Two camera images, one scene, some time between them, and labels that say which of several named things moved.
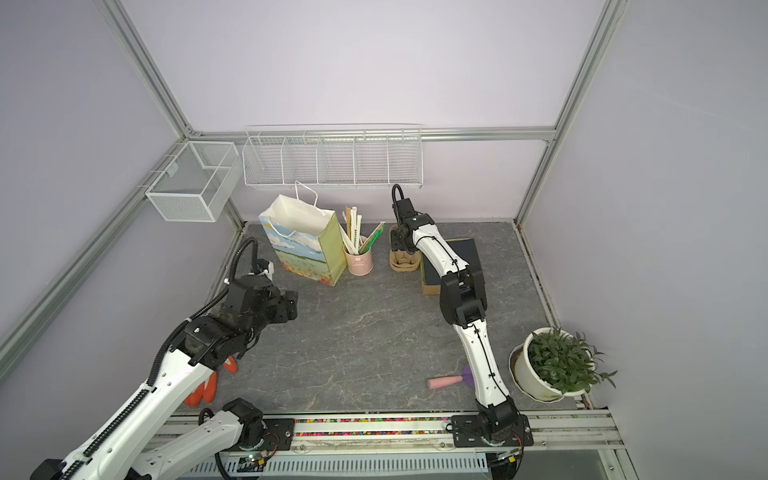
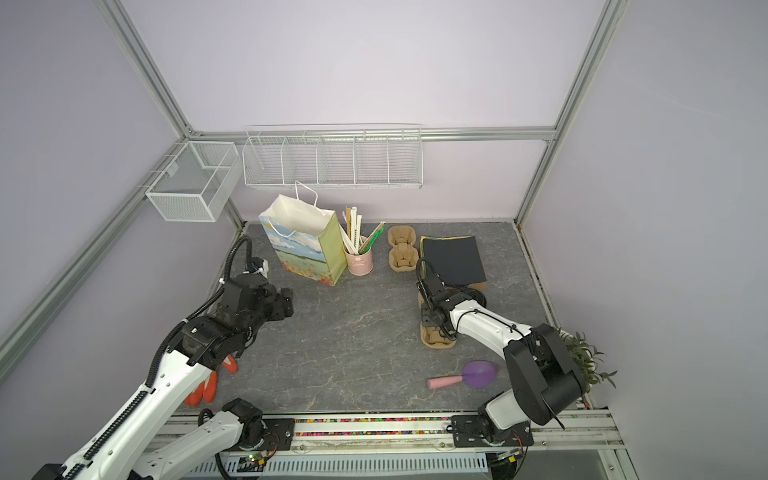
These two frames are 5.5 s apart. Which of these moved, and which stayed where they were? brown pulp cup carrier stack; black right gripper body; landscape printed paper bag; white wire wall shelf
Moved: black right gripper body
Stayed: landscape printed paper bag; brown pulp cup carrier stack; white wire wall shelf
